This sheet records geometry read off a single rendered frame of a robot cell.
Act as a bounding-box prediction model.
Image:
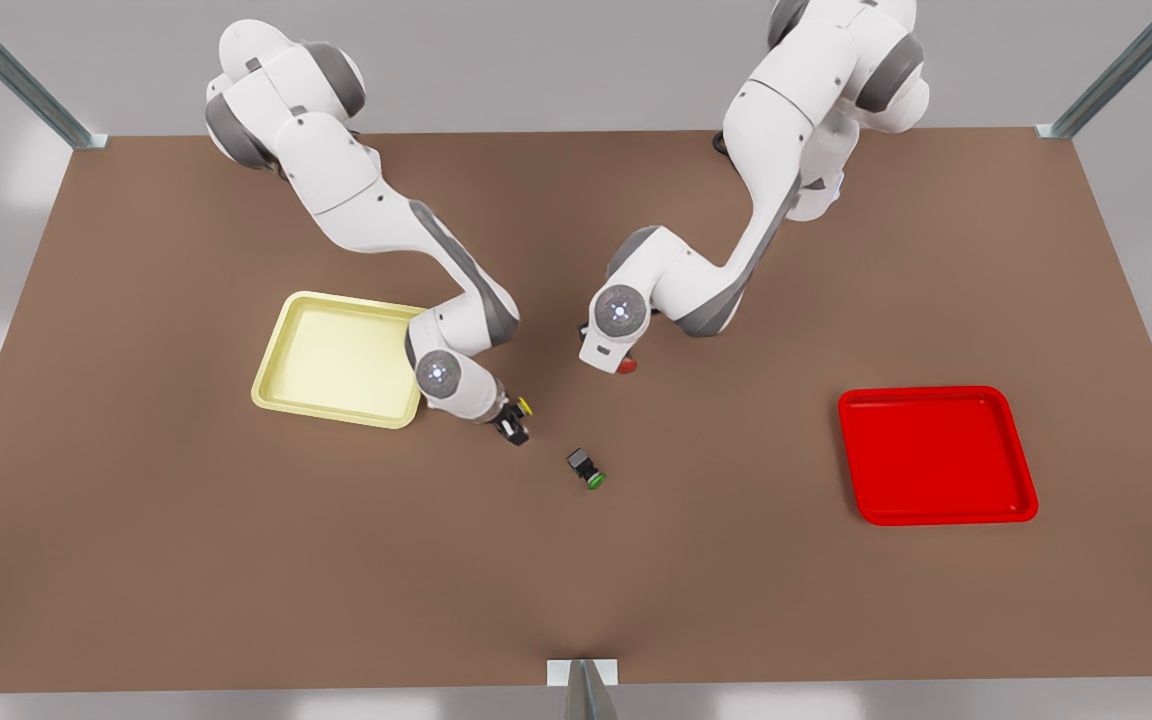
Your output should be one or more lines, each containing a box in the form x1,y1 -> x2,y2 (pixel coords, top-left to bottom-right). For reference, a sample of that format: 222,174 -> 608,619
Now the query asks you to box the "red tray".
837,385 -> 1040,527

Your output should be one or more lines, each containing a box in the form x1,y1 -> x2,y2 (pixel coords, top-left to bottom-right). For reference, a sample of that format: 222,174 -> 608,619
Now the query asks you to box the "green button switch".
566,448 -> 608,492

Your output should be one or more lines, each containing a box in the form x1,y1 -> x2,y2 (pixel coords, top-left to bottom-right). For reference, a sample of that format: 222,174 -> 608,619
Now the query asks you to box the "pale yellow tray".
251,291 -> 430,431

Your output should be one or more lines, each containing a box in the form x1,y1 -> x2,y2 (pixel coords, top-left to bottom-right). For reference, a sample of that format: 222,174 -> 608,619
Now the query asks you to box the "silver frame post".
546,657 -> 620,720
1034,0 -> 1152,141
0,0 -> 110,152

